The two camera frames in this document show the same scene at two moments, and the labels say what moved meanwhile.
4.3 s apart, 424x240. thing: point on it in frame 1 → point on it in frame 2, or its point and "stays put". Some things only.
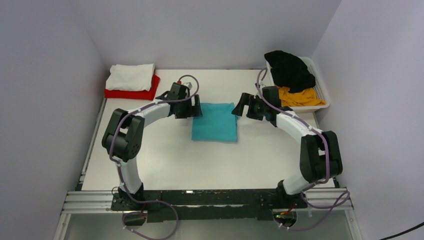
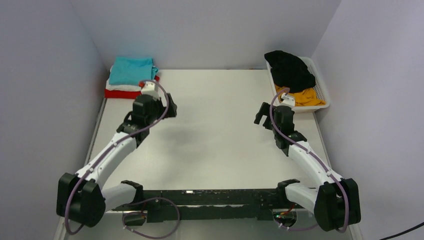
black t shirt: (289, 71) stays put
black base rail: (161, 206) stays put
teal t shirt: (217, 123) → (131, 71)
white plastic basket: (319, 87) stays put
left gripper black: (193, 111) → (171, 112)
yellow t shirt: (305, 97) stays put
